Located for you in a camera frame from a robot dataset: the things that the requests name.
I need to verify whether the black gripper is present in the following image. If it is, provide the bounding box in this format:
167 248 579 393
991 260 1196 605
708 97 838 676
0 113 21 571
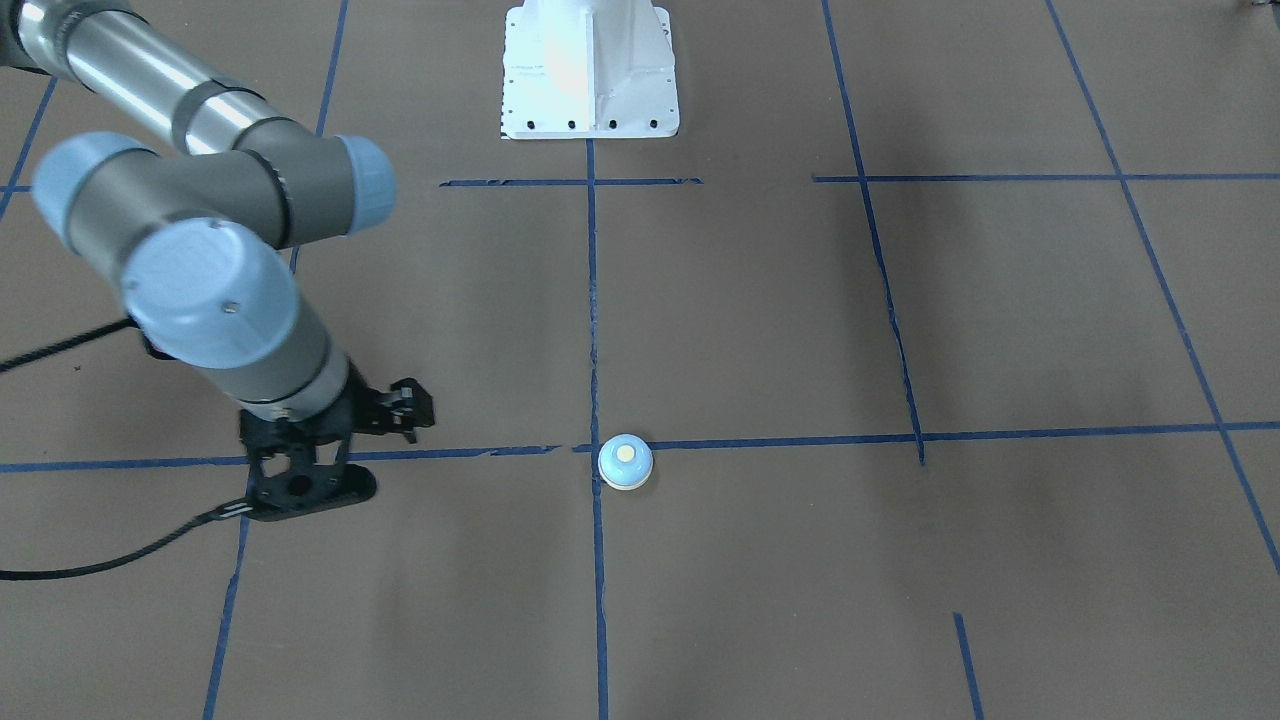
300 378 436 445

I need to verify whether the small blue white bell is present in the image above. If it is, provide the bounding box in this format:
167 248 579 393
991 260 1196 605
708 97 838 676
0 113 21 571
596 434 654 491

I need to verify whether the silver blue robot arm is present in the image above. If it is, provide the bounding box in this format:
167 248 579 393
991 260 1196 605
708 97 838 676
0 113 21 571
3 1 435 442

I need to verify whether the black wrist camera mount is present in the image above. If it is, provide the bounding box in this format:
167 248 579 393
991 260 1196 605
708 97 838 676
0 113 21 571
239 410 378 521

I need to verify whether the black looping camera cable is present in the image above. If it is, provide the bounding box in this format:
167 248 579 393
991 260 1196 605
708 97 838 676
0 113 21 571
0 500 251 583

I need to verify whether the white pedestal column with base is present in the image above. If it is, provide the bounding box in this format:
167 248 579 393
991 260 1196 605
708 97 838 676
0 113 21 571
500 1 681 141

